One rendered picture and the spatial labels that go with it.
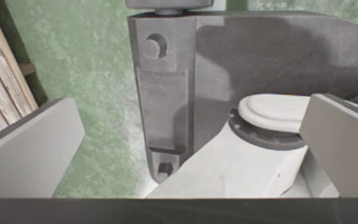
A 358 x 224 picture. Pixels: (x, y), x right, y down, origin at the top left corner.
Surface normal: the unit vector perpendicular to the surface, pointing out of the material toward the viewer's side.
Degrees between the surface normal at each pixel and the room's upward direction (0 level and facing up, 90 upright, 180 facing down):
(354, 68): 0
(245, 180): 90
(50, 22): 0
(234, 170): 90
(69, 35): 0
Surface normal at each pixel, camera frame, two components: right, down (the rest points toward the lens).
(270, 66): -0.22, 0.51
